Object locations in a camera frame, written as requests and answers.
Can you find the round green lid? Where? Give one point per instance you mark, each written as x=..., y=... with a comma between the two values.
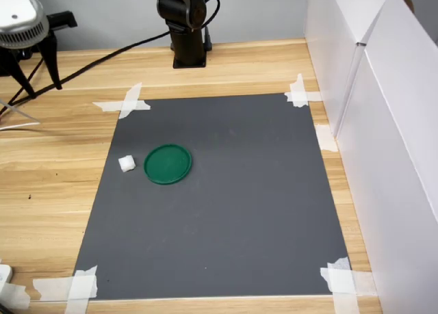
x=167, y=163

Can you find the small white plastic terminal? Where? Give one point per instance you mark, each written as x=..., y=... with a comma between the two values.
x=126, y=163

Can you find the black tripod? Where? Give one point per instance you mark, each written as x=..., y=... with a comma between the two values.
x=61, y=20

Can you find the small white box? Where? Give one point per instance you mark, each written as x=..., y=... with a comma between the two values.
x=5, y=276

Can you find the grey round camera head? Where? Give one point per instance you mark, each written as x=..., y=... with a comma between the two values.
x=20, y=16

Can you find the dark grey mat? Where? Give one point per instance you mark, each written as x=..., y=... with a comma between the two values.
x=222, y=191

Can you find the white masking tape patch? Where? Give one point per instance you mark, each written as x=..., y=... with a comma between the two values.
x=13, y=295
x=80, y=286
x=342, y=283
x=130, y=103
x=299, y=95
x=326, y=137

